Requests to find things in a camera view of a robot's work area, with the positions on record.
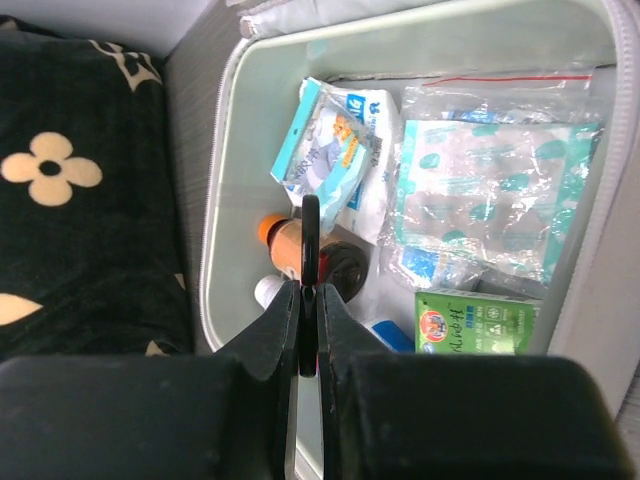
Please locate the brown medicine bottle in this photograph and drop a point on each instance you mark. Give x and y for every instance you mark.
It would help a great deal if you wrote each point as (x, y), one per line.
(341, 263)

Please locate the green plasters plastic bag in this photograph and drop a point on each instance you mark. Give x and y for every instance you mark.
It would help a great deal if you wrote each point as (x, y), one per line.
(561, 130)

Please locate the white bottle green label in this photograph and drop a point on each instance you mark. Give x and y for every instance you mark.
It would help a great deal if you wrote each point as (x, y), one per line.
(266, 290)

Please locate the grey medicine kit case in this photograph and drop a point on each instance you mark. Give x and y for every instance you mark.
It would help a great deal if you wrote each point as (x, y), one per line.
(590, 46)

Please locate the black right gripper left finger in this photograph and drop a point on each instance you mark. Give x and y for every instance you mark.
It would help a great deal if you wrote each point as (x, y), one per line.
(228, 415)

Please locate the small green box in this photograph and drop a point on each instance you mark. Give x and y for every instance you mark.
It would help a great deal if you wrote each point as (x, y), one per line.
(460, 322)

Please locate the white gauze packet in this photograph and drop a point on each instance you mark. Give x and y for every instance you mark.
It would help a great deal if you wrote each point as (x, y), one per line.
(365, 212)

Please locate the black floral plush blanket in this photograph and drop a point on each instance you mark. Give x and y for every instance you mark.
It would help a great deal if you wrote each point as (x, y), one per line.
(91, 257)

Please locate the alcohol pads plastic bag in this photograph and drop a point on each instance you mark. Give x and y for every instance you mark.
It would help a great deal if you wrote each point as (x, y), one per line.
(435, 265)

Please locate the black handled scissors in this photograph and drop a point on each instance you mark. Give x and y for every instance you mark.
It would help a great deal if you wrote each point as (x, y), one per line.
(310, 230)

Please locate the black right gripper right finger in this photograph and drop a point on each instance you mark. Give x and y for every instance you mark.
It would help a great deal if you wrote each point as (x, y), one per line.
(387, 415)

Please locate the medical tape roll packet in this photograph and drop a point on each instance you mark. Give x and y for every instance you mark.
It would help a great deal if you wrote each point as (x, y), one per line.
(326, 153)

